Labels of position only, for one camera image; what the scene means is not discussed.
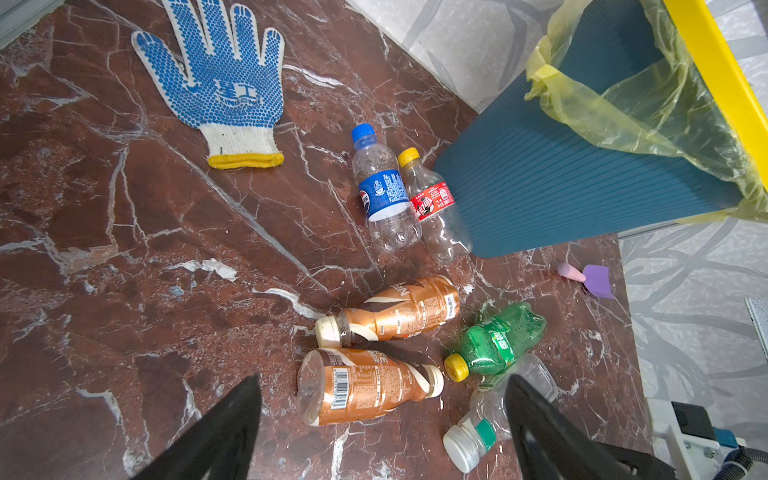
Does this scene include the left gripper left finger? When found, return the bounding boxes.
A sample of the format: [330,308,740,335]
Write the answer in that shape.
[135,374,262,479]

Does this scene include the white wire mesh basket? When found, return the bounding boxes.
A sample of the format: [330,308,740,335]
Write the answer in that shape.
[745,298,768,359]

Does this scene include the red label bottle yellow cap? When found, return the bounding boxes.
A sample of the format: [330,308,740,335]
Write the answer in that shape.
[398,147,473,265]

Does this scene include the clear square bottle green-white cap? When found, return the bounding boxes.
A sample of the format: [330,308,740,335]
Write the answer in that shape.
[443,353,559,474]

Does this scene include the teal bin with yellow rim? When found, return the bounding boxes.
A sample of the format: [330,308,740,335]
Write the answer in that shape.
[436,1,742,258]

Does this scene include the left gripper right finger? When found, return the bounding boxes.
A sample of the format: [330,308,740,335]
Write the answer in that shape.
[504,374,675,479]

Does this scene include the green Sprite bottle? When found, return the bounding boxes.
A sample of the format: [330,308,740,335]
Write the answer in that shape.
[444,302,547,382]

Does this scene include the purple pink toy scoop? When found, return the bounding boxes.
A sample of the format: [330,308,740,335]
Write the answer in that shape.
[557,262,615,299]

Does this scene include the Pepsi bottle blue cap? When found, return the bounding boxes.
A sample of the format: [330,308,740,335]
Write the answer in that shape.
[351,123,422,252]

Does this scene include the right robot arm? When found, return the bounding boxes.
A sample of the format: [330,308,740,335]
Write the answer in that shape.
[646,398,767,479]

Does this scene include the blue dotted work glove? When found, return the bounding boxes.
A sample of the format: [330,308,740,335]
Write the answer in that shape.
[131,1,285,169]

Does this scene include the brown coffee bottle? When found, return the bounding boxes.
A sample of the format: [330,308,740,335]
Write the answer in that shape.
[297,348,445,426]
[315,275,460,348]

